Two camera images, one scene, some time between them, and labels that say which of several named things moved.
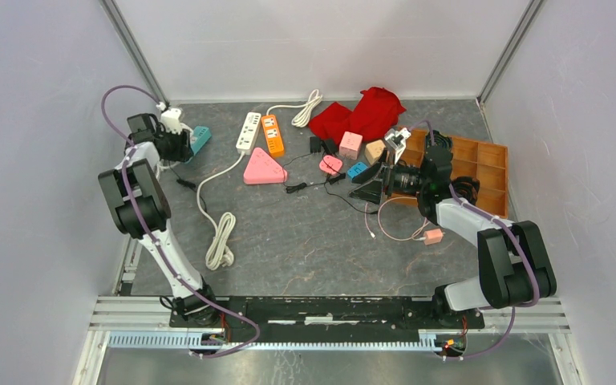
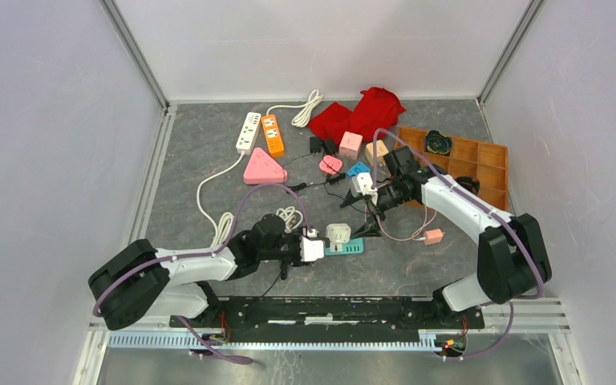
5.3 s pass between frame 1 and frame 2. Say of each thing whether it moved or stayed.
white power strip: stayed
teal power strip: moved
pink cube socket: stayed
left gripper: moved
